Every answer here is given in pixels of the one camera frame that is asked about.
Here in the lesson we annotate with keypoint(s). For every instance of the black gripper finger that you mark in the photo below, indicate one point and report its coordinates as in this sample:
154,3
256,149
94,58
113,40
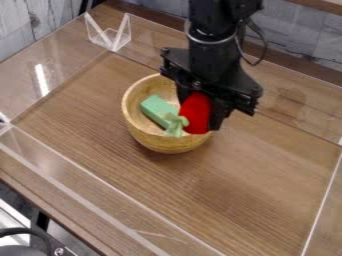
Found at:
220,112
183,93

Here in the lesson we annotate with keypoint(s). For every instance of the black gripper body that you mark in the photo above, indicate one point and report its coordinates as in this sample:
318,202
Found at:
209,68

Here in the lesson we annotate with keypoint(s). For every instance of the red plush fruit green stem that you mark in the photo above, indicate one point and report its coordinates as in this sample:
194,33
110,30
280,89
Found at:
192,118

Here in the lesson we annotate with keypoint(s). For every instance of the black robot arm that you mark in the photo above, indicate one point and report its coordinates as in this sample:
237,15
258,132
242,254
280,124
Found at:
217,19

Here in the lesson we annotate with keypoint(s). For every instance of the green rectangular block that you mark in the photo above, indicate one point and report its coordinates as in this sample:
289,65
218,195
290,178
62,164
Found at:
159,111

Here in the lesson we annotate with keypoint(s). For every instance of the wooden bowl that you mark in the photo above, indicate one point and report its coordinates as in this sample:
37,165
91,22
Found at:
147,132

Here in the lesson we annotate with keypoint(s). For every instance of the clear acrylic corner bracket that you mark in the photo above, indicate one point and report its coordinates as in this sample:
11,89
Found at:
109,38

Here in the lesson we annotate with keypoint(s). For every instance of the clear acrylic tray wall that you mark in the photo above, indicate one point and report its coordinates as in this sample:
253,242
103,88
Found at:
83,165

